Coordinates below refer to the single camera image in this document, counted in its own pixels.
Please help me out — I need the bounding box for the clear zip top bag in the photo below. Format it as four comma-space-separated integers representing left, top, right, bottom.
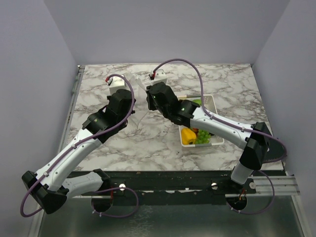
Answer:
124, 73, 149, 128

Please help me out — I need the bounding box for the yellow bell pepper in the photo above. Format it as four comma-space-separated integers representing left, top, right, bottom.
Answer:
181, 128, 197, 145

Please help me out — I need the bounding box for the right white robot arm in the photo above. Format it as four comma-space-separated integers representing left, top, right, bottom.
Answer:
146, 82, 269, 193

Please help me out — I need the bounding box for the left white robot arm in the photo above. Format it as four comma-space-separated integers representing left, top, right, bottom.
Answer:
22, 89, 135, 214

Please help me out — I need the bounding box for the green lime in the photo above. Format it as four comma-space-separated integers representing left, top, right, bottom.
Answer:
193, 99, 201, 106

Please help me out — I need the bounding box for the red strawberry pile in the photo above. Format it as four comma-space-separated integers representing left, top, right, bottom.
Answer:
191, 127, 198, 133

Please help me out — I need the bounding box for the white plastic basket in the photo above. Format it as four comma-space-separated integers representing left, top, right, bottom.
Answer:
178, 94, 224, 148

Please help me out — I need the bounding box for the green grape bunch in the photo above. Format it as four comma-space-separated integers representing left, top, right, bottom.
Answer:
195, 129, 211, 144

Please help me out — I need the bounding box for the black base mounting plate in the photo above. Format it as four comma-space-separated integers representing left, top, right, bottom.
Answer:
85, 171, 256, 206

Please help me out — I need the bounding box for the black foam pad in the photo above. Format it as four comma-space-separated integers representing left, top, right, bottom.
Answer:
263, 140, 284, 163

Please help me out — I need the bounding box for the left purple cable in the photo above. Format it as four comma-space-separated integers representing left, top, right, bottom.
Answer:
20, 74, 140, 218

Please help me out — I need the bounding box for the purple cable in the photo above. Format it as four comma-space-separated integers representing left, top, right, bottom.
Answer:
20, 74, 140, 218
149, 58, 288, 215

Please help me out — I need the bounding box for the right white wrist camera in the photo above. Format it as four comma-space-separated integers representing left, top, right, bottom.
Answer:
150, 69, 167, 85

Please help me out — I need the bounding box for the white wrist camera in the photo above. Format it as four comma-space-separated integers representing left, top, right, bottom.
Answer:
108, 77, 128, 95
150, 69, 167, 85

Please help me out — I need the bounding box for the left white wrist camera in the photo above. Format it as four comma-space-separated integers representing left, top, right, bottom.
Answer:
108, 77, 128, 95

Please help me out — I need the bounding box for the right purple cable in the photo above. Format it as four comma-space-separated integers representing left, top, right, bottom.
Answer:
149, 58, 288, 215

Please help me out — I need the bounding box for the aluminium rail frame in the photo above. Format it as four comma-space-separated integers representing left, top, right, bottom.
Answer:
29, 64, 301, 235

